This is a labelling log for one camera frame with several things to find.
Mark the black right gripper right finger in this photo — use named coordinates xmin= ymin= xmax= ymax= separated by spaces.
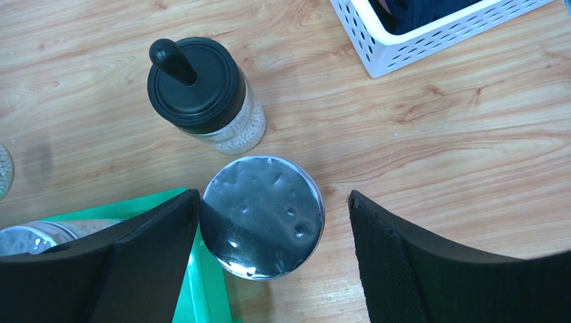
xmin=348 ymin=190 xmax=570 ymax=322

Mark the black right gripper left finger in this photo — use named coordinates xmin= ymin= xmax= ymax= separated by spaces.
xmin=1 ymin=189 xmax=201 ymax=322

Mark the black-spout seasoning jar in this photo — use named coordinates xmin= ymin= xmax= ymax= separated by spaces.
xmin=147 ymin=37 xmax=266 ymax=155
xmin=0 ymin=144 xmax=14 ymax=200

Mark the green three-compartment plastic bin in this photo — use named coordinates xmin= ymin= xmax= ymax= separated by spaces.
xmin=43 ymin=187 xmax=242 ymax=322

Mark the silver-lid jar in bin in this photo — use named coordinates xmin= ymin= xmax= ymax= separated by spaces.
xmin=1 ymin=219 xmax=121 ymax=256

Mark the white perforated plastic basket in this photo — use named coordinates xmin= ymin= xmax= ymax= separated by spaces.
xmin=331 ymin=0 xmax=549 ymax=78

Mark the dark blue folded cloth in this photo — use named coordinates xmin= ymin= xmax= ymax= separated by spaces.
xmin=369 ymin=0 xmax=478 ymax=35

